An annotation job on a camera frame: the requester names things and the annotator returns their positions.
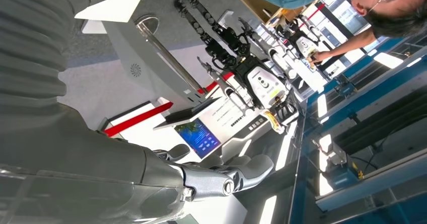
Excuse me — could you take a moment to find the humanoid robot with black legs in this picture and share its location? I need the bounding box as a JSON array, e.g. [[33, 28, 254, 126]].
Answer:
[[173, 0, 301, 126]]

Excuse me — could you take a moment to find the white humanoid robot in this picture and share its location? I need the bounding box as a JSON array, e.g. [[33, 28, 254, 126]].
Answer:
[[276, 14, 331, 80]]

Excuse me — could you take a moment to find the blue steel gantry frame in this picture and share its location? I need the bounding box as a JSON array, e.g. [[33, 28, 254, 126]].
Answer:
[[288, 35, 427, 224]]

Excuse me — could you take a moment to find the grey kiosk stand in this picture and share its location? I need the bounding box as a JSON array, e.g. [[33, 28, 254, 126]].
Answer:
[[75, 0, 223, 131]]

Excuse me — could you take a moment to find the blue hoist unit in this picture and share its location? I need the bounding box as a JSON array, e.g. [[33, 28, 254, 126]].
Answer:
[[313, 139, 364, 191], [334, 75, 358, 98]]

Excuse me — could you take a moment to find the white display console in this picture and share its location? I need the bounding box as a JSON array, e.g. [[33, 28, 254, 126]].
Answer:
[[98, 97, 301, 170]]

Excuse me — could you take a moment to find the chrome stanchion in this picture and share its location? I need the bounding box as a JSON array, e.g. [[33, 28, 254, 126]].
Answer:
[[135, 15, 205, 94]]

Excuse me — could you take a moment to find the red barrier belt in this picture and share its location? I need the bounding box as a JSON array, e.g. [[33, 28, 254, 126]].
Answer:
[[103, 71, 235, 138]]

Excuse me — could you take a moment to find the blue display screen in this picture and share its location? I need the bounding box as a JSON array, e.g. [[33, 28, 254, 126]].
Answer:
[[174, 117, 222, 160]]

